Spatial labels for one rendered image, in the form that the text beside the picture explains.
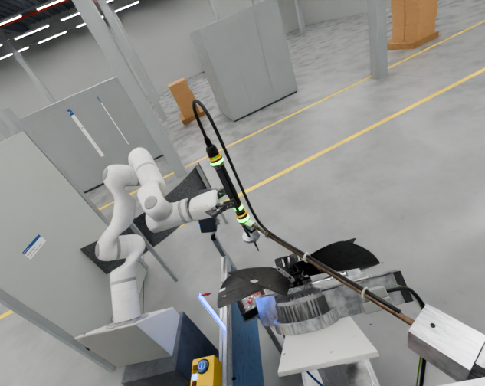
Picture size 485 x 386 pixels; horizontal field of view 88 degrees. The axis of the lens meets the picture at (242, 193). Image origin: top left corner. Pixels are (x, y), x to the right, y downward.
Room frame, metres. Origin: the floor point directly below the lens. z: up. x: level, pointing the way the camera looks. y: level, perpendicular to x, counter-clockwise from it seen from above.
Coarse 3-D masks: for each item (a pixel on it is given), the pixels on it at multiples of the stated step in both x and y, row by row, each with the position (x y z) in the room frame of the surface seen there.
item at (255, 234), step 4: (252, 220) 0.71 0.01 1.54; (248, 224) 0.69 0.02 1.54; (256, 224) 0.69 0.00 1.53; (248, 228) 0.69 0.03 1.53; (252, 228) 0.68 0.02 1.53; (244, 232) 0.76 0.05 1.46; (248, 232) 0.71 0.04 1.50; (252, 232) 0.68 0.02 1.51; (256, 232) 0.70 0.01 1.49; (244, 236) 0.74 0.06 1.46; (252, 236) 0.70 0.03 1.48; (256, 236) 0.70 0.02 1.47; (260, 236) 0.72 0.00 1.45; (244, 240) 0.72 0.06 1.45; (248, 240) 0.71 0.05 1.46; (252, 240) 0.70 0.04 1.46; (256, 240) 0.70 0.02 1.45
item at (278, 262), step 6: (276, 258) 0.76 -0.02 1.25; (282, 258) 0.73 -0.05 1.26; (288, 258) 0.72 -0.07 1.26; (294, 258) 0.72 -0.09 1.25; (300, 258) 0.73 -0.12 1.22; (276, 264) 0.74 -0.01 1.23; (282, 264) 0.72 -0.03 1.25; (288, 264) 0.70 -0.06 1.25; (294, 264) 0.70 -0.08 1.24; (288, 270) 0.69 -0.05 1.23; (294, 270) 0.68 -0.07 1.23; (300, 270) 0.68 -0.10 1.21; (294, 276) 0.67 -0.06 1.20; (300, 276) 0.67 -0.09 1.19; (306, 276) 0.69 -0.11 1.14; (294, 282) 0.64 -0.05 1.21; (300, 282) 0.64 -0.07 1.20; (306, 282) 0.64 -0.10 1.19
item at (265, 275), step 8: (232, 272) 0.62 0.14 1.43; (240, 272) 0.62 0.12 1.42; (248, 272) 0.62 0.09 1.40; (256, 272) 0.62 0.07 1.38; (264, 272) 0.63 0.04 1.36; (272, 272) 0.64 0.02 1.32; (248, 280) 0.55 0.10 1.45; (264, 280) 0.56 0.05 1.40; (272, 280) 0.57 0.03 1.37; (280, 280) 0.59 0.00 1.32; (288, 280) 0.61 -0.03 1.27; (272, 288) 0.51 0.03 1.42; (280, 288) 0.52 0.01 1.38; (288, 288) 0.55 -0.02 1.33
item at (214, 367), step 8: (200, 360) 0.58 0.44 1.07; (208, 360) 0.56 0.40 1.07; (216, 360) 0.56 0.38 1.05; (208, 368) 0.53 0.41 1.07; (216, 368) 0.53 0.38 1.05; (192, 376) 0.53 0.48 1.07; (200, 376) 0.52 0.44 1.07; (208, 376) 0.51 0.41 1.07; (216, 376) 0.51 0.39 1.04; (200, 384) 0.49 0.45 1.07; (208, 384) 0.48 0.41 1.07; (216, 384) 0.48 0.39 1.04
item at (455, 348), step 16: (416, 320) 0.21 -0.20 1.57; (432, 320) 0.20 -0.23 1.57; (448, 320) 0.19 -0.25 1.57; (416, 336) 0.19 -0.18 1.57; (432, 336) 0.18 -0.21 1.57; (448, 336) 0.17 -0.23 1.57; (464, 336) 0.16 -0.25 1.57; (480, 336) 0.15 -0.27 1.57; (416, 352) 0.18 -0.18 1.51; (432, 352) 0.16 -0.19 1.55; (448, 352) 0.15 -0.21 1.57; (464, 352) 0.14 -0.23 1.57; (480, 352) 0.13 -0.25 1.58; (448, 368) 0.14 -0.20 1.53; (464, 368) 0.12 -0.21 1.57; (480, 368) 0.11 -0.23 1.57
